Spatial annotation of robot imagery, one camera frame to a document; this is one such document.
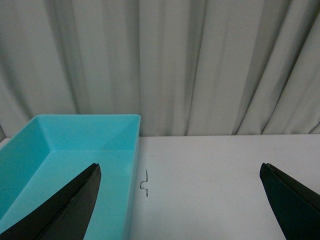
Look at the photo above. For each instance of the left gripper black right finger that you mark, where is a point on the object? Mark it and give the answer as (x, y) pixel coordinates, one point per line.
(295, 206)

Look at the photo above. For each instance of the turquoise plastic bin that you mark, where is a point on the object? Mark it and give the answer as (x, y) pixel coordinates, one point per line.
(51, 150)

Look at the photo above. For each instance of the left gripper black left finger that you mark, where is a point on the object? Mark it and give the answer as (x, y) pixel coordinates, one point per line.
(65, 215)

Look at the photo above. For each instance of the white pleated curtain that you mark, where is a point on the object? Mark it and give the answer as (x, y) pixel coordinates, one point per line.
(187, 67)

